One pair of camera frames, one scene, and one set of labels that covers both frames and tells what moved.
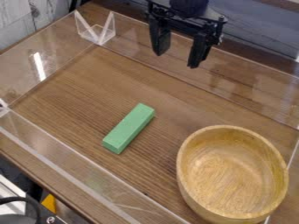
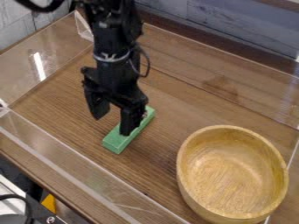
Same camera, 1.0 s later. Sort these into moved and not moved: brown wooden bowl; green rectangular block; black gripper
Moved: black gripper
Not moved: green rectangular block; brown wooden bowl
